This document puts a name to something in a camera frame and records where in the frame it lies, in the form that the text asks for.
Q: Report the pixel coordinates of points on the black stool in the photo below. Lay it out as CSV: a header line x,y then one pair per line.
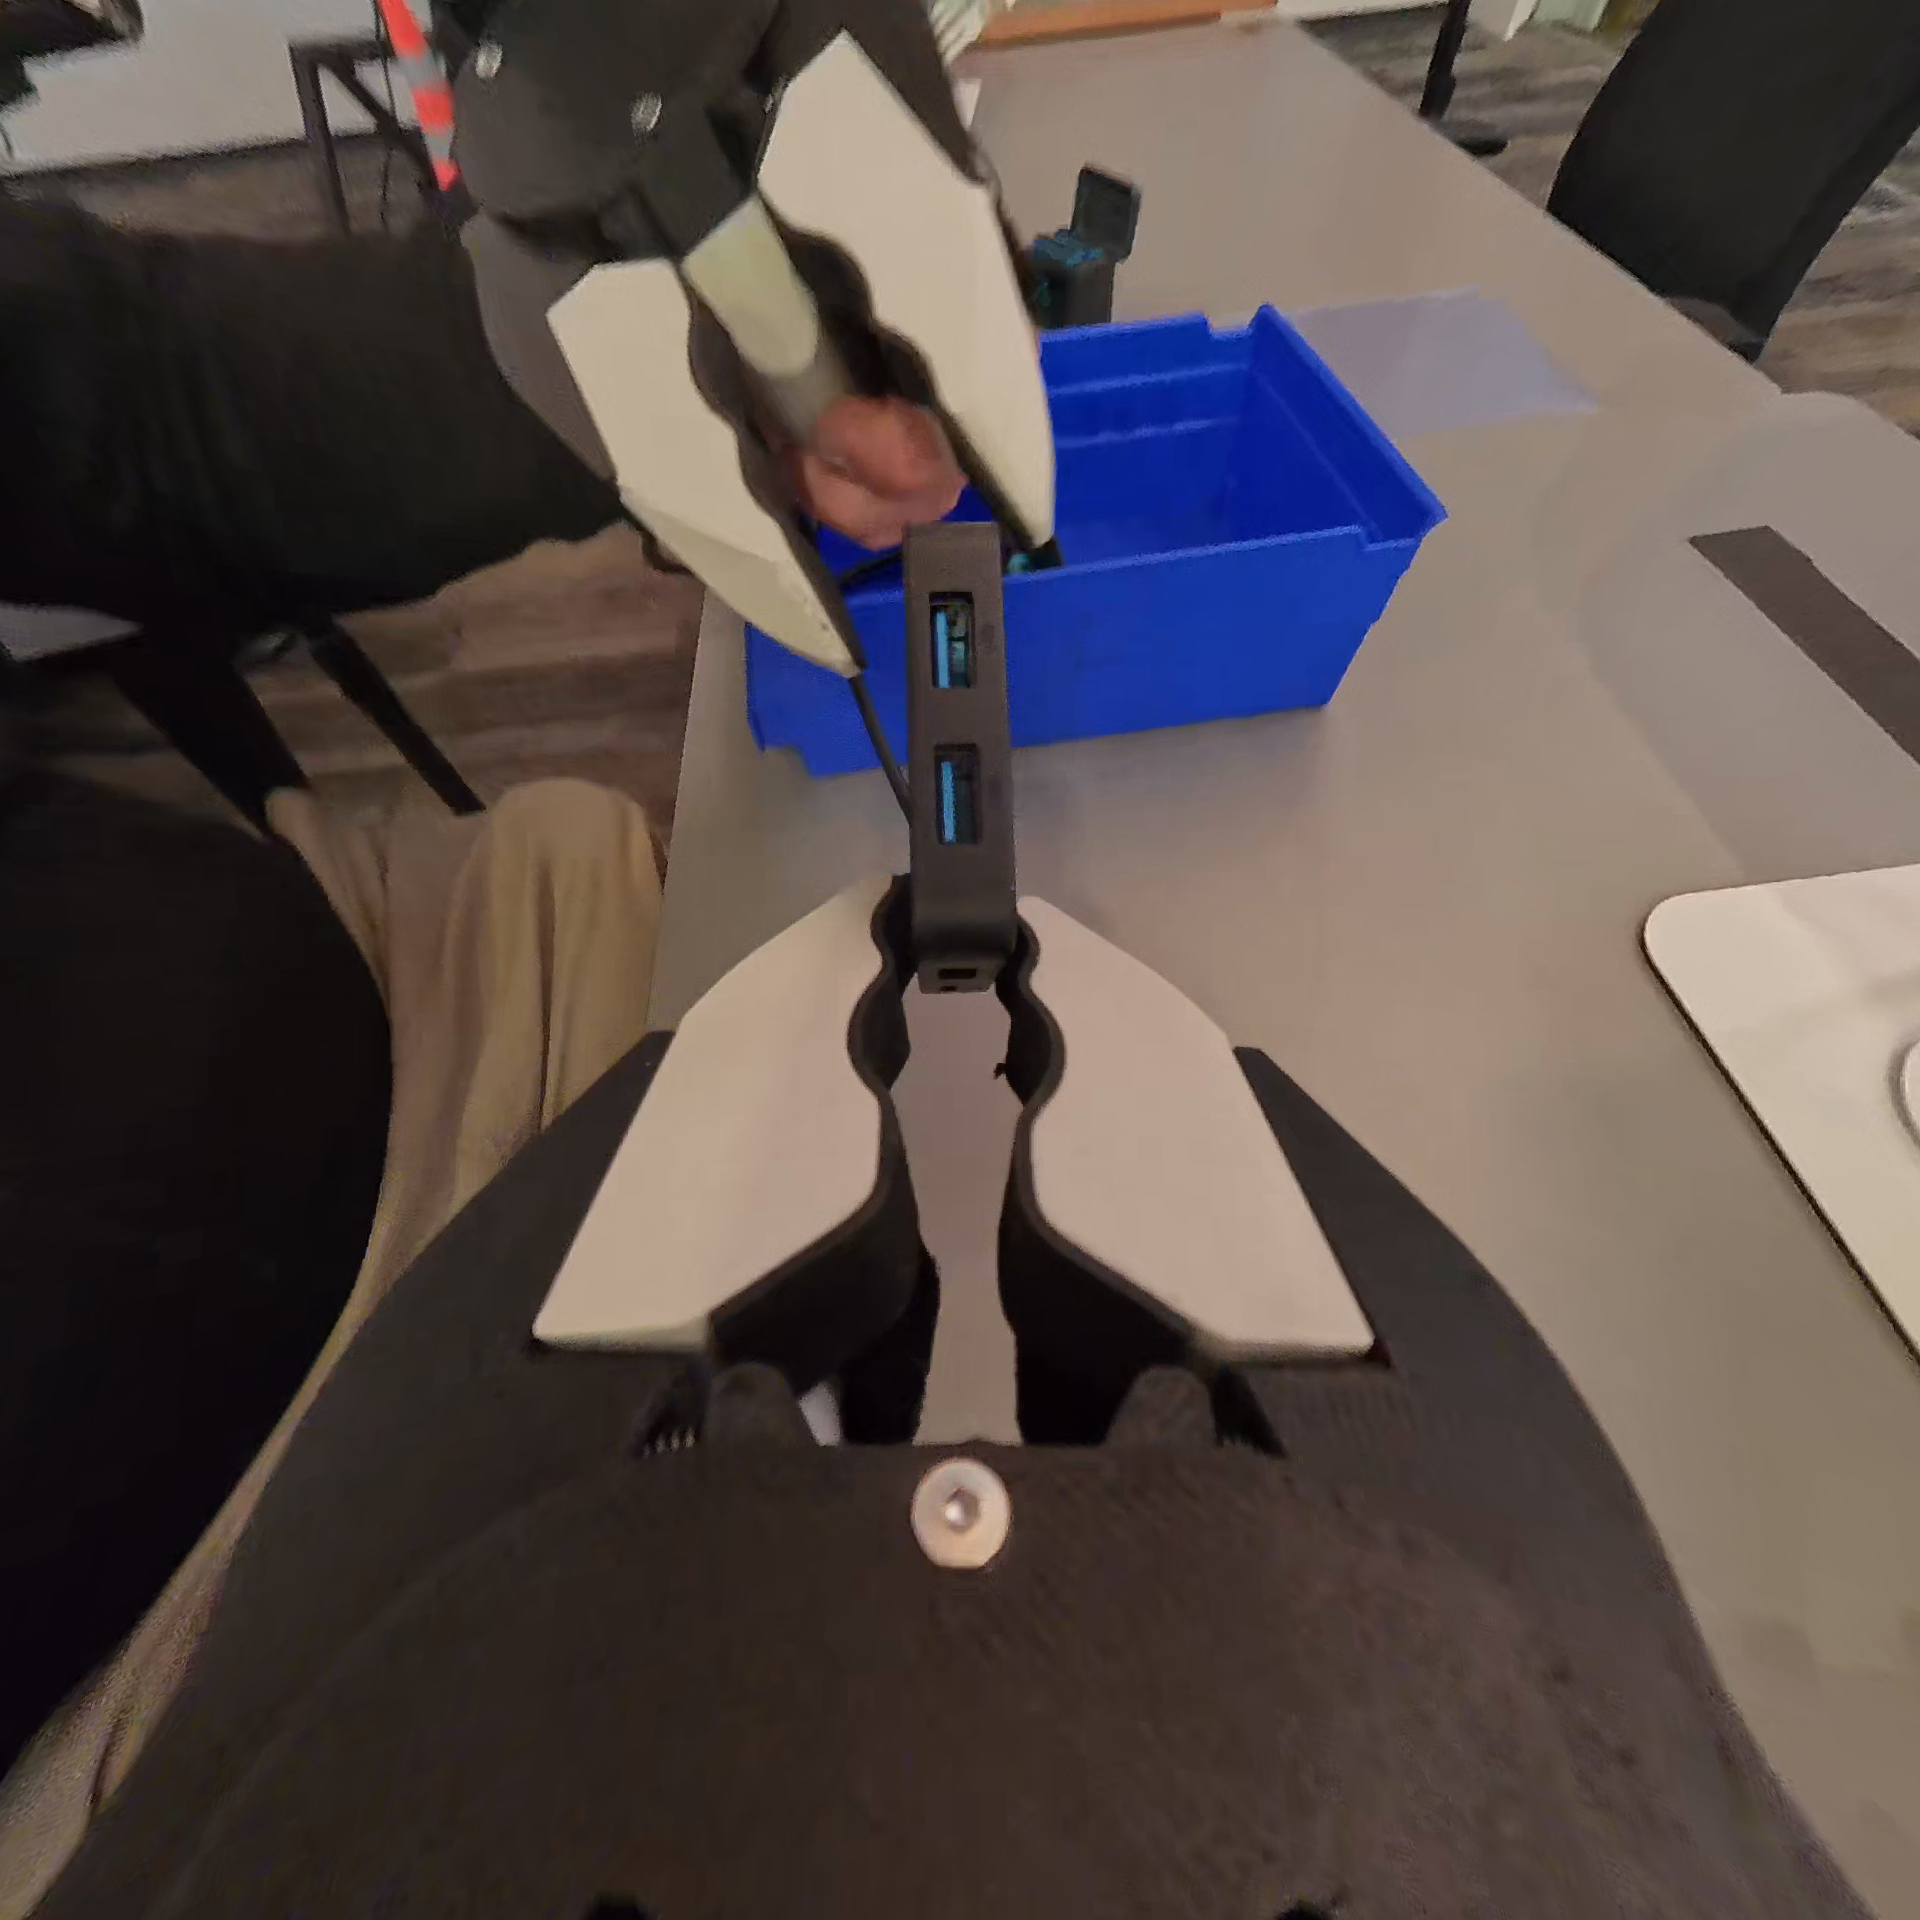
x,y
374,704

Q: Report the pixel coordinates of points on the wood-framed dark panel board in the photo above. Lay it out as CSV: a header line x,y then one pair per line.
x,y
1726,150

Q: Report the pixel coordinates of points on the clear plastic sheet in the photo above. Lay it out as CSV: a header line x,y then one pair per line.
x,y
1441,360

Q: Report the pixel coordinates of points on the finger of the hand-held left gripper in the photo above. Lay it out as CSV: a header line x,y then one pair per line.
x,y
659,405
930,254

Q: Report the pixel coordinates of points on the orange striped pole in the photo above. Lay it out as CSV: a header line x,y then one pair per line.
x,y
427,88

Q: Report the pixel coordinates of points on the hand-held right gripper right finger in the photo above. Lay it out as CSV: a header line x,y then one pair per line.
x,y
1185,1155

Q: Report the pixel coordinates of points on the person's khaki trouser legs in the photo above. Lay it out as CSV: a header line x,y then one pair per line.
x,y
510,960

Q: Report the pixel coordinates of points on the black tape strip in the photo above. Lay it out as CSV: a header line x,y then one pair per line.
x,y
1799,601

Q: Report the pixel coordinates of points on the small black open case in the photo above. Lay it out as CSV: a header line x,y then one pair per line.
x,y
1106,224

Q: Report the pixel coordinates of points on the black usb hub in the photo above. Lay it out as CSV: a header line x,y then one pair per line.
x,y
960,883

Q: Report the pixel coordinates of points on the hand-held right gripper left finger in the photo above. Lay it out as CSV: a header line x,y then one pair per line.
x,y
720,1140

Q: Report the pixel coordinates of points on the person's left hand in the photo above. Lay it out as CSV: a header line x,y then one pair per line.
x,y
877,466

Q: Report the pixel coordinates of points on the person's black top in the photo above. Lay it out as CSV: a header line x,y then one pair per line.
x,y
151,1200

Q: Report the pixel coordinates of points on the blue plastic bin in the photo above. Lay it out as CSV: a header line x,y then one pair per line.
x,y
1199,645

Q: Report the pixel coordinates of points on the person's left forearm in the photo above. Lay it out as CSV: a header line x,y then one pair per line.
x,y
225,419

